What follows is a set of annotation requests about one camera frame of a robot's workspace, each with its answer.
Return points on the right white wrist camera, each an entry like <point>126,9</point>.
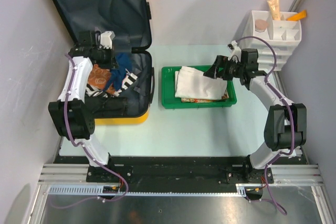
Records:
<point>235,51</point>

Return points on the orange rabbit print towel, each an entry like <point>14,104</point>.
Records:
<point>98,78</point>

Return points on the white plastic drawer organizer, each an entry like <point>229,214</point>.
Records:
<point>279,40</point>

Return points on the yellow Pikachu hard-shell suitcase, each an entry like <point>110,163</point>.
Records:
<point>130,22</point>

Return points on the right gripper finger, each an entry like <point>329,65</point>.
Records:
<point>216,65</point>
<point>211,73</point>

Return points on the orange cosmetic tube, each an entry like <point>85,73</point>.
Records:
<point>298,16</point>

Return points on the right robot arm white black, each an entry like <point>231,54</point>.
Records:
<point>286,123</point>

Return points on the pink round cosmetic jar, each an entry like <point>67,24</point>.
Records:
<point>261,25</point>

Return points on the beige cosmetic tube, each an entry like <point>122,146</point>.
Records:
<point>274,8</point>

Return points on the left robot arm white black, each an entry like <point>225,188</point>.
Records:
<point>70,115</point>

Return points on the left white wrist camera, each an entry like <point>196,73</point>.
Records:
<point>106,39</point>

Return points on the floral cloth pouch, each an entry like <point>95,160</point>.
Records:
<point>190,100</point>

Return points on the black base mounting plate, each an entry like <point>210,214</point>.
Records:
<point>226,169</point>

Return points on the navy blue cloth garment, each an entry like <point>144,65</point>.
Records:
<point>118,75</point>

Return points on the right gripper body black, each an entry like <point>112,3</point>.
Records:
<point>233,70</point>

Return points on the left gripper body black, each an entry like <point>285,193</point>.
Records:
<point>106,56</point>

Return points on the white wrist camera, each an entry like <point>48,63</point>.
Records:
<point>106,39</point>
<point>235,51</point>

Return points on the black white striped cloth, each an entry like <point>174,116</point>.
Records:
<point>128,81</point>

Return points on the white cloth garment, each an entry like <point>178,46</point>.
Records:
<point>191,83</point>

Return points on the green plastic tray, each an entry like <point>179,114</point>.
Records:
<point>169,101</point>

